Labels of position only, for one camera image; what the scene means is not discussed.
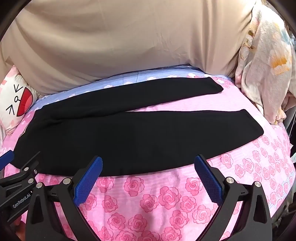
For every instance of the white cat face pillow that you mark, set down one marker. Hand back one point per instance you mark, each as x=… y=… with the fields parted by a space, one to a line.
x=17 y=97

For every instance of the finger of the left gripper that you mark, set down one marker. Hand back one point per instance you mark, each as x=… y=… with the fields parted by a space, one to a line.
x=6 y=158
x=22 y=161

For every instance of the left hand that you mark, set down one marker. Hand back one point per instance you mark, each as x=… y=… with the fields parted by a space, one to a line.
x=20 y=229

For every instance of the pink rose bed sheet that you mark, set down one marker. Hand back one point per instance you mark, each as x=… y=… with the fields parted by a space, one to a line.
x=173 y=205

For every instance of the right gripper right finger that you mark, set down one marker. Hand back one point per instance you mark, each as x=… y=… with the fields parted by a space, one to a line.
x=254 y=220

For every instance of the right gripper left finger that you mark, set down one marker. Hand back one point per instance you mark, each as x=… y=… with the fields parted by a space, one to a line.
x=43 y=222

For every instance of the floral fleece blanket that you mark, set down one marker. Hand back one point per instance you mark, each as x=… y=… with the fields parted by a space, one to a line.
x=266 y=66

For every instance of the black pants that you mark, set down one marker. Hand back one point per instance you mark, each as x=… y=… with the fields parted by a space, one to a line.
x=110 y=123

